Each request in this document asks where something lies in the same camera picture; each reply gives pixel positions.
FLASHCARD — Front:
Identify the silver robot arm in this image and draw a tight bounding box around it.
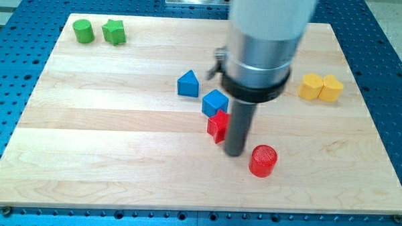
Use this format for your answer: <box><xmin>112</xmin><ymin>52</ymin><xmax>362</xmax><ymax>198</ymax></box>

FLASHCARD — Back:
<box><xmin>210</xmin><ymin>0</ymin><xmax>319</xmax><ymax>103</ymax></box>

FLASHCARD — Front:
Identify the blue triangle block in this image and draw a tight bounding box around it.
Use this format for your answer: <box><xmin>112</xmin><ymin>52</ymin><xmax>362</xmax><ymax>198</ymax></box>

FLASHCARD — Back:
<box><xmin>177</xmin><ymin>70</ymin><xmax>199</xmax><ymax>97</ymax></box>

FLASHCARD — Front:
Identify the blue cube block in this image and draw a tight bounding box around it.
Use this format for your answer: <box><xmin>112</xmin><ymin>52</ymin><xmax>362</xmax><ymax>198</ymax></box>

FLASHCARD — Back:
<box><xmin>202</xmin><ymin>89</ymin><xmax>229</xmax><ymax>117</ymax></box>

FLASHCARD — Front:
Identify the red star block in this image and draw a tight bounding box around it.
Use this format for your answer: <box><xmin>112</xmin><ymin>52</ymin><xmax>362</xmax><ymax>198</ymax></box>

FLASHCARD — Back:
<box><xmin>207</xmin><ymin>109</ymin><xmax>230</xmax><ymax>144</ymax></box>

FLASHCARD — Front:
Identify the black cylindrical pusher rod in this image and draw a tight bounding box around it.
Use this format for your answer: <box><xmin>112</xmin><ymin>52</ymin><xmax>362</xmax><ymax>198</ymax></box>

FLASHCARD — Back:
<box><xmin>224</xmin><ymin>99</ymin><xmax>256</xmax><ymax>157</ymax></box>

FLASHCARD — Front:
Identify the red cylinder block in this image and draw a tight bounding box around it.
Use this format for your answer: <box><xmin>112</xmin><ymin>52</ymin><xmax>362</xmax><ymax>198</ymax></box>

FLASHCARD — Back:
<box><xmin>249</xmin><ymin>145</ymin><xmax>278</xmax><ymax>178</ymax></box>

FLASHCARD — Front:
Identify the wooden board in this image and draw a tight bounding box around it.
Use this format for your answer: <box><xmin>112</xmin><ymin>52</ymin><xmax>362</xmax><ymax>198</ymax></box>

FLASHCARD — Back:
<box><xmin>0</xmin><ymin>14</ymin><xmax>402</xmax><ymax>215</ymax></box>

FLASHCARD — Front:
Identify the yellow hexagon block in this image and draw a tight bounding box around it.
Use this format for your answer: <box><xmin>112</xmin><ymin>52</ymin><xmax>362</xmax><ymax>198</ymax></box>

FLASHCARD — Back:
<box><xmin>297</xmin><ymin>73</ymin><xmax>324</xmax><ymax>101</ymax></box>

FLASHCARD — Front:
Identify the green star block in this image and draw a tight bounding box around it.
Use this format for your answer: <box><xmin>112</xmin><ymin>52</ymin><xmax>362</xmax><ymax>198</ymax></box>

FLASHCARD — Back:
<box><xmin>102</xmin><ymin>19</ymin><xmax>127</xmax><ymax>46</ymax></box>

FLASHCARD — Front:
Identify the yellow heart block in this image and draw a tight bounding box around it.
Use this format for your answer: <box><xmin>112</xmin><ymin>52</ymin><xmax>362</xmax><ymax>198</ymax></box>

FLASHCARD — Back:
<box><xmin>318</xmin><ymin>74</ymin><xmax>344</xmax><ymax>102</ymax></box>

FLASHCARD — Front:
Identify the green cylinder block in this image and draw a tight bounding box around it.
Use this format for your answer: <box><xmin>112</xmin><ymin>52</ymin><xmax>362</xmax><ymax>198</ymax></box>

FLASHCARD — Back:
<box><xmin>72</xmin><ymin>19</ymin><xmax>94</xmax><ymax>44</ymax></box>

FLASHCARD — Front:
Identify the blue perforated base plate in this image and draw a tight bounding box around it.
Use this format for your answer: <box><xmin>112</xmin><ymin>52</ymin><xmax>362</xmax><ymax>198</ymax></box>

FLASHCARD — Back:
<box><xmin>0</xmin><ymin>0</ymin><xmax>402</xmax><ymax>226</ymax></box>

